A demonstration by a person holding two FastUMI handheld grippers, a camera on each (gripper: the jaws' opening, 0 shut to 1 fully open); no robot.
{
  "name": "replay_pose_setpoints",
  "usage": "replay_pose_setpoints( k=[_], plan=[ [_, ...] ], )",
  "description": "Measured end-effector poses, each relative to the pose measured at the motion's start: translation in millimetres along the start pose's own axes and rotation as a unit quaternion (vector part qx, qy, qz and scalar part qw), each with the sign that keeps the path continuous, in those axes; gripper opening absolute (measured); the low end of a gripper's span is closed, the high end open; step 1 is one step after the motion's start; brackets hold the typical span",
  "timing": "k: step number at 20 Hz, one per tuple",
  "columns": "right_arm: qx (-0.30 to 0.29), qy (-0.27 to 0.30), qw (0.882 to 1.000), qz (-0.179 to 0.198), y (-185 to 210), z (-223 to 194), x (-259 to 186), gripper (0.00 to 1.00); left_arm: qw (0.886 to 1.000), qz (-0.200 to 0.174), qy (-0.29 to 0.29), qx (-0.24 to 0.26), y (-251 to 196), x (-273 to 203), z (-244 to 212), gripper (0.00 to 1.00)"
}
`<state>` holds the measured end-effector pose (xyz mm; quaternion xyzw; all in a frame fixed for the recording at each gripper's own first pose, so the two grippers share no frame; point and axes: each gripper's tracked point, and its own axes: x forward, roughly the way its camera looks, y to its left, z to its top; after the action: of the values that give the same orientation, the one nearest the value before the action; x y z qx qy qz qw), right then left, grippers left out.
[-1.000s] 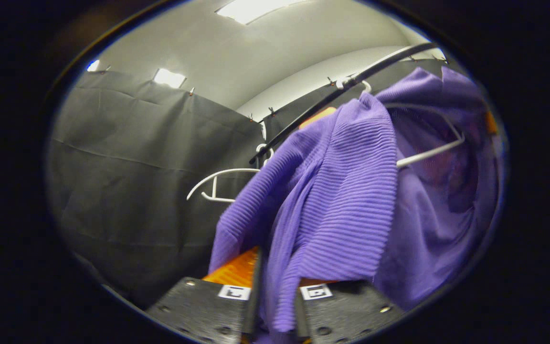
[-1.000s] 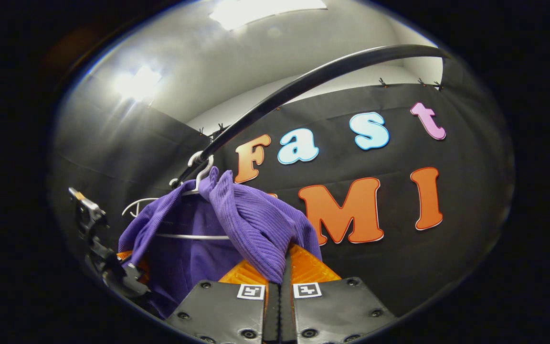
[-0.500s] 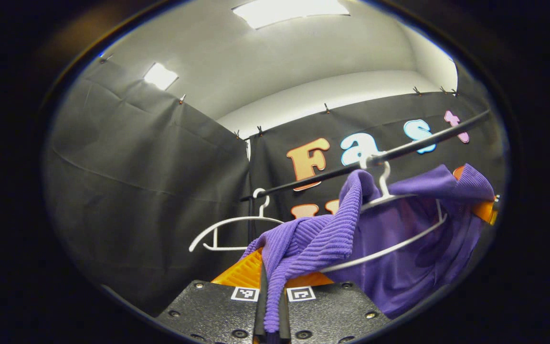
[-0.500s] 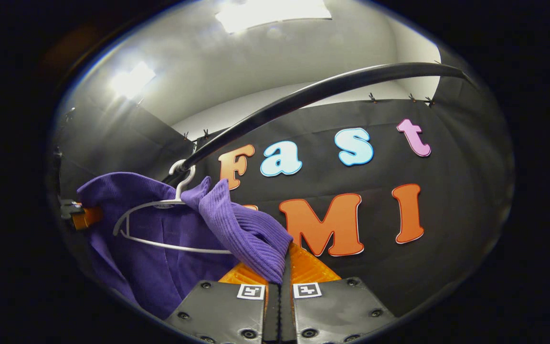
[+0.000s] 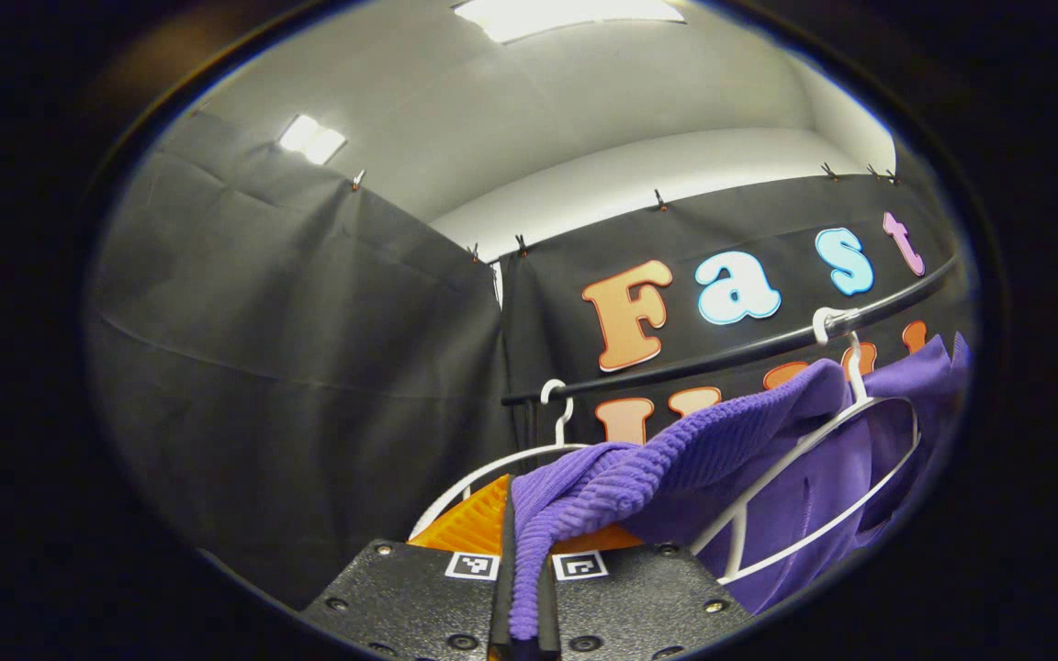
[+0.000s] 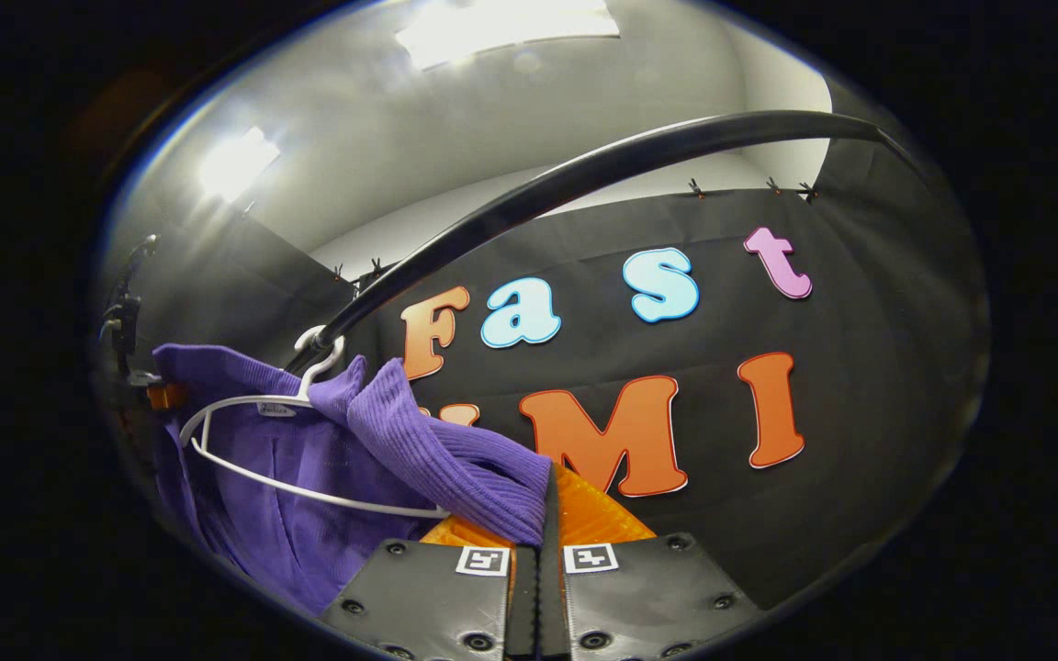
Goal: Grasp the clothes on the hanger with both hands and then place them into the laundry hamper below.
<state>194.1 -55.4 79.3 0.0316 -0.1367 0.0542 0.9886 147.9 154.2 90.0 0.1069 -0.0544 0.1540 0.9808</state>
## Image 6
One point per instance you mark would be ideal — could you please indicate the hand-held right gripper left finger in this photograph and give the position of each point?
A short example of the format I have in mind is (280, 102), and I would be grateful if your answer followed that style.
(428, 597)

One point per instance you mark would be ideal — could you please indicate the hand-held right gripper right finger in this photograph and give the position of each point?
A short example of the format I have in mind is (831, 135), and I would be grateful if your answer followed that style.
(648, 597)

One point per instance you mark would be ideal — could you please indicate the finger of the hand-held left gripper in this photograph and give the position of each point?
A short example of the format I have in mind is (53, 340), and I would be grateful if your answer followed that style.
(166, 397)

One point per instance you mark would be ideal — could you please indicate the purple ribbed garment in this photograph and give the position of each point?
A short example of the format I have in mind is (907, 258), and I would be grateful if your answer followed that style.
(419, 441)

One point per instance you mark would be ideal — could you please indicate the white plastic hanger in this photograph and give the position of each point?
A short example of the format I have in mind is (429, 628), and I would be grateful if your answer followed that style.
(325, 365)

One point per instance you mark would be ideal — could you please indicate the black clothes rack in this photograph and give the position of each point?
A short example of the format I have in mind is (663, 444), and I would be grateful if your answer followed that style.
(584, 174)

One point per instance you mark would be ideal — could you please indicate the small ceiling light panel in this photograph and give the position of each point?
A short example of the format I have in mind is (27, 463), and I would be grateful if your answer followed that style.
(237, 163)

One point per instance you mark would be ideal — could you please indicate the large ceiling light panel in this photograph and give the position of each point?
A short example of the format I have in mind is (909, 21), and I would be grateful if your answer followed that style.
(501, 28)

